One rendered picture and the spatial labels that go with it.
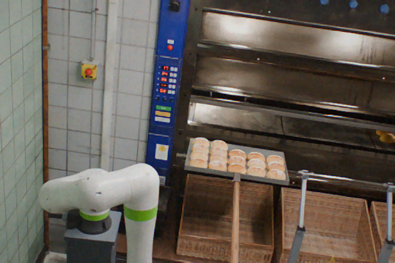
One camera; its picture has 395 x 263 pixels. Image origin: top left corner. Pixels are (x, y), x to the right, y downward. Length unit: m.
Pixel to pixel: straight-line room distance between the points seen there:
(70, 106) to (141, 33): 0.66
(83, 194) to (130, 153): 1.70
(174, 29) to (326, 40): 0.85
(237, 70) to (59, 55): 1.06
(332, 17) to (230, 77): 0.66
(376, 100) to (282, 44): 0.66
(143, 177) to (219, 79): 1.44
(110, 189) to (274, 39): 1.62
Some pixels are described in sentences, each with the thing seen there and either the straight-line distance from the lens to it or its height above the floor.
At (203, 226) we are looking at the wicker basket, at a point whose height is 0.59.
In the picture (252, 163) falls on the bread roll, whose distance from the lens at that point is 2.75.
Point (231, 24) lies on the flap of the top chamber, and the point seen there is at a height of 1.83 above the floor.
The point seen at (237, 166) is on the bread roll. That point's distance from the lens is 2.67.
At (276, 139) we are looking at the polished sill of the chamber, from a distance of 3.17.
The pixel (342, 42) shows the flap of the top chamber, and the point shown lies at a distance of 3.00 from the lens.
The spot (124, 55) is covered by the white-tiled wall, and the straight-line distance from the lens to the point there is 3.03.
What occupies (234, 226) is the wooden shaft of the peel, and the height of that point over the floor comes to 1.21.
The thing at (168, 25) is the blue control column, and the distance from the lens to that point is 2.90.
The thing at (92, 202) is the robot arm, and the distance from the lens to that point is 1.60.
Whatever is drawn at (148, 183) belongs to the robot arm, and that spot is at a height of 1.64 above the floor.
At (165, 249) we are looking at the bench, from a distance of 3.07.
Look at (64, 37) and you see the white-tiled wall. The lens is 3.09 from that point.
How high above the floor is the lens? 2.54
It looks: 26 degrees down
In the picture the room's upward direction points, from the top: 8 degrees clockwise
